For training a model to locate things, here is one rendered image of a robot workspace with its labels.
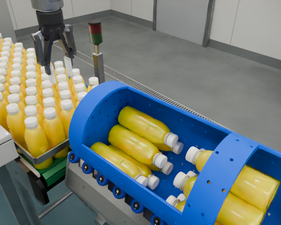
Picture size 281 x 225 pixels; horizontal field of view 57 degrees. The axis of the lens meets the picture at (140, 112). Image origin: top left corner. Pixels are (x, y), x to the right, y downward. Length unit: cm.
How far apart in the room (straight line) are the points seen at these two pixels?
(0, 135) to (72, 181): 30
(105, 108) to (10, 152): 33
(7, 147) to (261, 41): 372
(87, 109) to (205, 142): 37
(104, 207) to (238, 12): 370
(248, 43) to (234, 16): 44
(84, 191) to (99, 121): 26
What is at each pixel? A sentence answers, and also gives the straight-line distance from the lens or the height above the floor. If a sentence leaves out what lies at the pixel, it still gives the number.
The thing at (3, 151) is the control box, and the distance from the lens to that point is 92.
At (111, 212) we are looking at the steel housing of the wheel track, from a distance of 90.
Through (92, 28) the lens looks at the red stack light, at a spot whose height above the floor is 124.
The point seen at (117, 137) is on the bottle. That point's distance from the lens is 82.
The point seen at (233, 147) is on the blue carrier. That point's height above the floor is 123.
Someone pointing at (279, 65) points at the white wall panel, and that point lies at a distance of 413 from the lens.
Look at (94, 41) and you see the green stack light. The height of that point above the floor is 117.
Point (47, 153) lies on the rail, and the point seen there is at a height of 97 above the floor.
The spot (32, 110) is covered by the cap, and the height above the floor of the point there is 110.
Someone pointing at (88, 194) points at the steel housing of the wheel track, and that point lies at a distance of 96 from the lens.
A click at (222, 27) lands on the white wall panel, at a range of 440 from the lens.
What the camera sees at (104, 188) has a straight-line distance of 89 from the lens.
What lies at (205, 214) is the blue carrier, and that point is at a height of 115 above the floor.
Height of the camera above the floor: 162
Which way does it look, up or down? 35 degrees down
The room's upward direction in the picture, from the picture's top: straight up
